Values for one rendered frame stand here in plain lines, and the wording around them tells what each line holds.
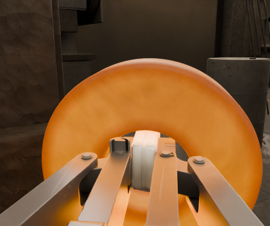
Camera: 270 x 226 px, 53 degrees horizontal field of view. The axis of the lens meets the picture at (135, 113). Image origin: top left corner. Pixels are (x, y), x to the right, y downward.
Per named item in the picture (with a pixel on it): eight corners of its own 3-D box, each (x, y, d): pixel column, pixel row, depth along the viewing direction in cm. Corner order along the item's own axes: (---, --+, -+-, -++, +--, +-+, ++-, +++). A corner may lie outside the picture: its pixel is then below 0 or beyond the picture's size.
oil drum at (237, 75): (190, 140, 296) (193, 57, 274) (229, 132, 322) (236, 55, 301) (232, 160, 244) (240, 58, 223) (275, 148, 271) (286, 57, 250)
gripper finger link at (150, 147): (143, 145, 16) (156, 146, 16) (151, 112, 23) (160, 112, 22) (143, 191, 17) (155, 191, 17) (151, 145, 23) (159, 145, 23)
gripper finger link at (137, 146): (143, 190, 17) (131, 190, 17) (151, 145, 23) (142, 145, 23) (143, 145, 16) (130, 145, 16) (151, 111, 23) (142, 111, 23)
